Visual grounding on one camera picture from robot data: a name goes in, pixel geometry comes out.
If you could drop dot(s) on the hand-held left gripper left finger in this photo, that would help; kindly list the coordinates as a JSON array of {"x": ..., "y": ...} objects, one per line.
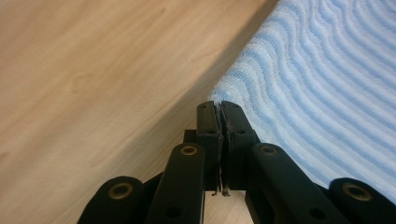
[{"x": 209, "y": 140}]

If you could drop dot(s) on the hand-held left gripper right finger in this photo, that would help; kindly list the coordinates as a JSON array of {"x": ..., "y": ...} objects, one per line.
[{"x": 238, "y": 137}]

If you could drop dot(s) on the blue striped cloth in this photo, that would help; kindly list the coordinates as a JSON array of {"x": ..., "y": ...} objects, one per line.
[{"x": 311, "y": 77}]

